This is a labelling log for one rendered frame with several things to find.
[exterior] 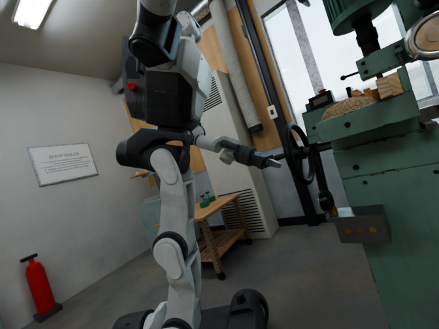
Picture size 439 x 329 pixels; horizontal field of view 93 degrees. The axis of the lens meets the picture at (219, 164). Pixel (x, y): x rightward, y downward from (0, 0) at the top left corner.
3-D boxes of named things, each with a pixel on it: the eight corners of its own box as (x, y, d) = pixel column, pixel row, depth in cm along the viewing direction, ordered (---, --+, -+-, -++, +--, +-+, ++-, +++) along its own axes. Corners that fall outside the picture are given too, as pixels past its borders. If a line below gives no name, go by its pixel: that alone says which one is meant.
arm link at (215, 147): (235, 161, 103) (213, 154, 110) (243, 147, 106) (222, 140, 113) (231, 155, 98) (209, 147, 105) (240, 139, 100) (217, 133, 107)
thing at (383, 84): (385, 104, 90) (382, 95, 90) (390, 102, 88) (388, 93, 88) (380, 98, 43) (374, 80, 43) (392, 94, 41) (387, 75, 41)
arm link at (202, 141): (208, 155, 106) (181, 145, 116) (219, 150, 113) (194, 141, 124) (208, 134, 101) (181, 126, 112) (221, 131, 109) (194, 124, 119)
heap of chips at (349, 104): (325, 121, 66) (321, 109, 66) (379, 102, 57) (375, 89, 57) (317, 123, 59) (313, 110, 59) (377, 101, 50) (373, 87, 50)
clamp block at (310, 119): (317, 133, 93) (311, 114, 93) (351, 122, 85) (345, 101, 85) (308, 136, 82) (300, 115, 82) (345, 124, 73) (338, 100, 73)
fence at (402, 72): (396, 100, 92) (392, 89, 92) (401, 98, 91) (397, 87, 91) (404, 92, 46) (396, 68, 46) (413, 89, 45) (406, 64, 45)
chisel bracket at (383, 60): (364, 86, 77) (357, 64, 77) (414, 65, 68) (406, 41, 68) (362, 84, 72) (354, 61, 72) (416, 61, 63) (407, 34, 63)
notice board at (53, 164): (98, 174, 282) (87, 142, 282) (98, 174, 281) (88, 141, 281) (39, 187, 229) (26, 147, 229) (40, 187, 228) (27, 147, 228)
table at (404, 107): (330, 134, 111) (326, 124, 111) (405, 111, 91) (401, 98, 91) (289, 153, 65) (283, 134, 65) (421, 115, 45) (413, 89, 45)
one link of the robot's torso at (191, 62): (100, 118, 70) (110, 8, 67) (151, 129, 104) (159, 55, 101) (183, 128, 65) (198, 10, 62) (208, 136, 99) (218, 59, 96)
